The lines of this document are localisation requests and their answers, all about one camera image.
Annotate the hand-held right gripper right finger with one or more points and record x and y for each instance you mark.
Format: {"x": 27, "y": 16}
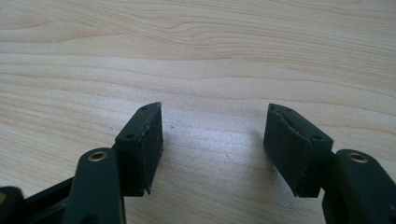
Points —
{"x": 292, "y": 155}

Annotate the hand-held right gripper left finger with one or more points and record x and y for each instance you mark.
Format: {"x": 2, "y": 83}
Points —
{"x": 140, "y": 155}

